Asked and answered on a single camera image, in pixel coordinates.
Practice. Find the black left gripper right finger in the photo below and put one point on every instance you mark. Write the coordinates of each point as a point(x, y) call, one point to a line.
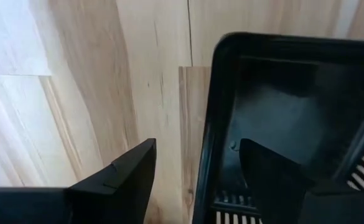
point(272, 180)

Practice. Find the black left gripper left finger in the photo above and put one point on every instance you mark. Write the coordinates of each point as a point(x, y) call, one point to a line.
point(119, 193)

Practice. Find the black plastic basket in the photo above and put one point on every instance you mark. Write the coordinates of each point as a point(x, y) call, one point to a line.
point(278, 118)

